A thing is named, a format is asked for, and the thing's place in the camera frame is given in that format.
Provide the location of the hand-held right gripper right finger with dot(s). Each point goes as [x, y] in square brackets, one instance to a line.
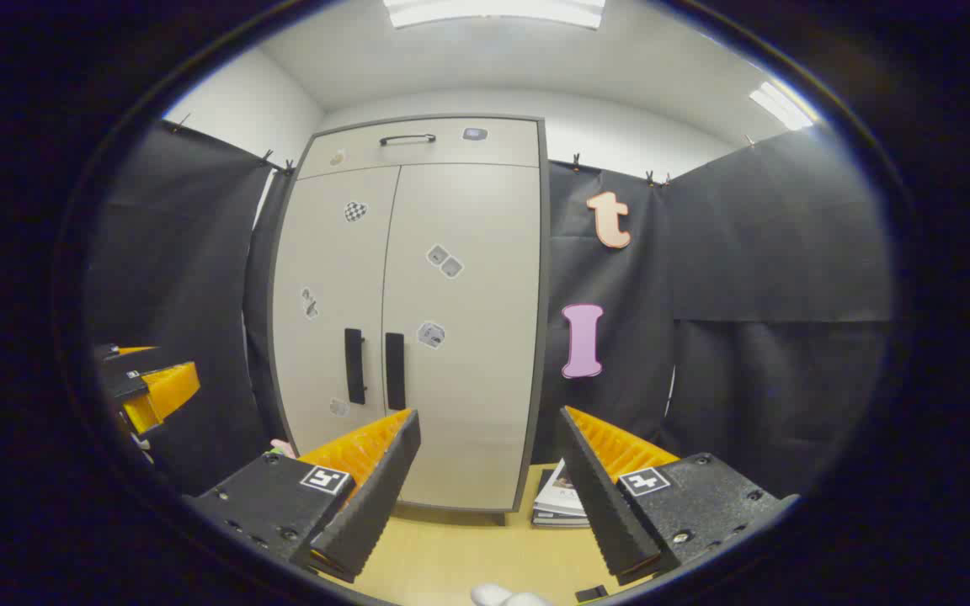
[599, 497]

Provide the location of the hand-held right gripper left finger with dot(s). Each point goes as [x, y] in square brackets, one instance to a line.
[380, 497]

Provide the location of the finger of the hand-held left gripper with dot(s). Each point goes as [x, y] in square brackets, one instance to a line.
[169, 391]
[127, 353]

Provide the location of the grey shoe cabinet door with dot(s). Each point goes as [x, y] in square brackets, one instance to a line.
[468, 404]
[325, 278]

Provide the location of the grey double-door shoe cabinet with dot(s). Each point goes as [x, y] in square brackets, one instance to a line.
[543, 320]

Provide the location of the grey cabinet drawer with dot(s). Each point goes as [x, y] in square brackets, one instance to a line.
[451, 151]

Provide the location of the white portrait cover book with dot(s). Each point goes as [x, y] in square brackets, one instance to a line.
[561, 492]

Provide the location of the dark book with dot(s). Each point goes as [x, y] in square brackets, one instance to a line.
[556, 521]

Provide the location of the green plush toy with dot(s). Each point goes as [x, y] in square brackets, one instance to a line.
[283, 449]

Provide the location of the black backdrop cloth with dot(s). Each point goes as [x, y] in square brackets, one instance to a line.
[746, 252]

